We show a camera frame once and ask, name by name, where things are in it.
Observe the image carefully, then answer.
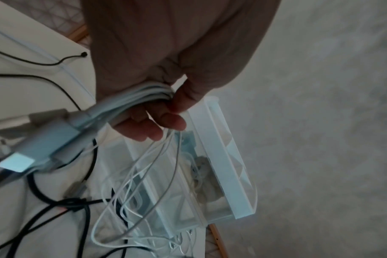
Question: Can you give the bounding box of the white drawer organizer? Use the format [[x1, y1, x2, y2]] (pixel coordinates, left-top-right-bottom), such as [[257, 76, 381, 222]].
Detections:
[[102, 96, 258, 238]]

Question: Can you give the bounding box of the bundle of black white cables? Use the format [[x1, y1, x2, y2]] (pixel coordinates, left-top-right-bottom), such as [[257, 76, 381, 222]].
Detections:
[[0, 47, 194, 258]]

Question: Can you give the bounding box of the white cable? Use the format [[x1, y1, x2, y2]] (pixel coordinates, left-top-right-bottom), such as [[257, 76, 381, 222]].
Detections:
[[0, 83, 201, 256]]

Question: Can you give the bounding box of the person's left hand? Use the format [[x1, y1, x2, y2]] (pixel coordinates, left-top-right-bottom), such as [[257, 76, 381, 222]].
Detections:
[[81, 0, 281, 142]]

